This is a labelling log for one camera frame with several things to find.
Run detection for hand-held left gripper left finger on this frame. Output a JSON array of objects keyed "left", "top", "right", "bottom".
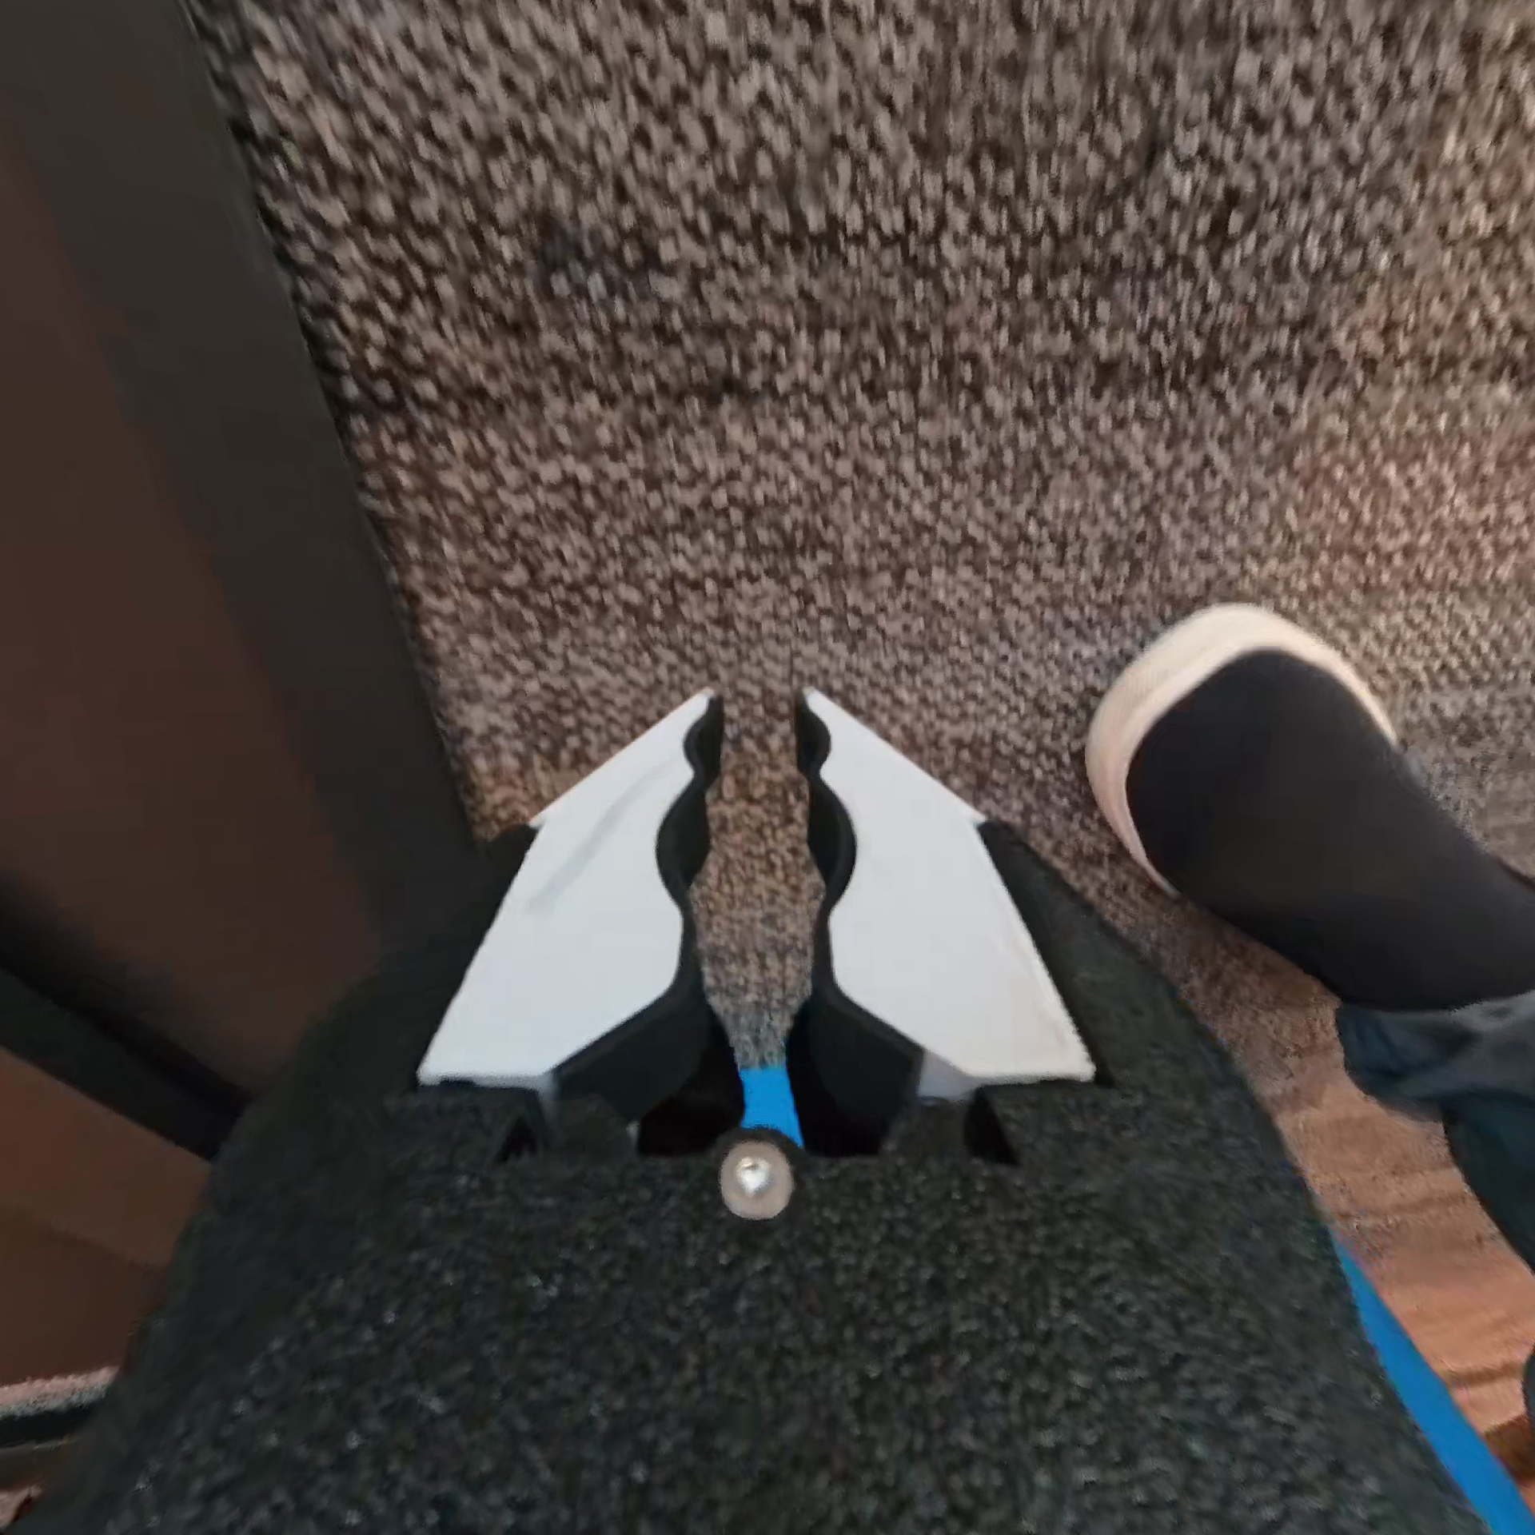
[{"left": 419, "top": 691, "right": 739, "bottom": 1126}]

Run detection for person's dark clothing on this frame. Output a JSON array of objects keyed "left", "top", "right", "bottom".
[{"left": 1334, "top": 994, "right": 1535, "bottom": 1273}]

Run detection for dark wooden furniture panel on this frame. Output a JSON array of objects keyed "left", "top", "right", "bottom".
[{"left": 0, "top": 0, "right": 488, "bottom": 1201}]

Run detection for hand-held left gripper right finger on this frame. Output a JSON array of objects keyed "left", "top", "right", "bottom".
[{"left": 791, "top": 688, "right": 1097, "bottom": 1153}]

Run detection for person's black white-soled shoe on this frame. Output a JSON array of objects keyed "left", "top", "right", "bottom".
[{"left": 1084, "top": 603, "right": 1535, "bottom": 1013}]

